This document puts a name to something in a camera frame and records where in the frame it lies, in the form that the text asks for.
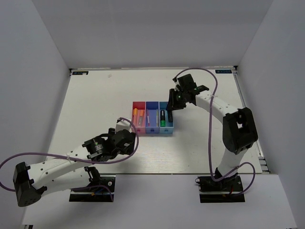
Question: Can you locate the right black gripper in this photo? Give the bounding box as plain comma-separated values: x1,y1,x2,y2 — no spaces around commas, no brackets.
166,88,187,111

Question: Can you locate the green cap black marker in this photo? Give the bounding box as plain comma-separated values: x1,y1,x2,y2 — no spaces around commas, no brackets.
160,110,166,127

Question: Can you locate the red thin pen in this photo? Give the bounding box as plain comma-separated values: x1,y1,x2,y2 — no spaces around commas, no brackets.
146,110,150,127

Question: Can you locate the purple cap black marker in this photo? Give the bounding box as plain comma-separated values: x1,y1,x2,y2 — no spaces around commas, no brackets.
167,110,173,123

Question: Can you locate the yellow thin pen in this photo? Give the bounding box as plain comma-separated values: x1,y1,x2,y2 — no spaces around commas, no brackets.
156,110,159,127

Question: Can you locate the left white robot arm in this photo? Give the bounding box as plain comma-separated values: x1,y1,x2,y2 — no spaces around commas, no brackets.
13,128,136,207

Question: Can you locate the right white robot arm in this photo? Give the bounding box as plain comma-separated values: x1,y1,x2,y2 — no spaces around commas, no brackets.
166,74,258,190

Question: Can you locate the light blue container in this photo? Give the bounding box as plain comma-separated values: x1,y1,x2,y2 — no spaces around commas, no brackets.
159,102,174,135

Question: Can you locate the pink container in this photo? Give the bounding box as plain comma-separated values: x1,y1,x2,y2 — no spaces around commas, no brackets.
132,101,146,135

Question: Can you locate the right corner label sticker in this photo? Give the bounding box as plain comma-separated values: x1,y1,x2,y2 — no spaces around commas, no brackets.
215,69,232,74

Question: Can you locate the corner label sticker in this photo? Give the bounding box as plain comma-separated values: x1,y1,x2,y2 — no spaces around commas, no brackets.
215,69,232,74
72,71,89,75

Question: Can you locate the left corner label sticker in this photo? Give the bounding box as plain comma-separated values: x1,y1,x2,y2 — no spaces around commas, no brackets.
72,71,89,75

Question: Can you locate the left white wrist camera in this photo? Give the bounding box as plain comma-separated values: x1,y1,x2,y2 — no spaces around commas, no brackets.
115,118,132,132

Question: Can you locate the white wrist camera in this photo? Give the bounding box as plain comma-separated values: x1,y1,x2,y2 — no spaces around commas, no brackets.
174,80,181,91
115,118,132,132

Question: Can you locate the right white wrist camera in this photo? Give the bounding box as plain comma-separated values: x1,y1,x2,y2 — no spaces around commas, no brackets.
174,80,181,91

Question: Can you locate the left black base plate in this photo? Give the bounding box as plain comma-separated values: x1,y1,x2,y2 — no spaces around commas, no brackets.
69,175,116,203

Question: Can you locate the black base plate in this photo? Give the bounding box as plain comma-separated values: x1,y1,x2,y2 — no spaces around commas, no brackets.
195,176,245,203
69,175,116,203

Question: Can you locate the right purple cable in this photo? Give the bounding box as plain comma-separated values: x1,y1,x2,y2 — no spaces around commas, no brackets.
173,68,255,195

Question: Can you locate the purple cable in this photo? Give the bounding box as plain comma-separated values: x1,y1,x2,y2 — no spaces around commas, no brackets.
173,68,255,195
0,116,140,201

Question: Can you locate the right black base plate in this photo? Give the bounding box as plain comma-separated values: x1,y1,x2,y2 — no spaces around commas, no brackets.
195,176,245,203

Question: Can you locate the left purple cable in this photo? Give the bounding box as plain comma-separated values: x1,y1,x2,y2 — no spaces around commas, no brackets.
0,116,140,201

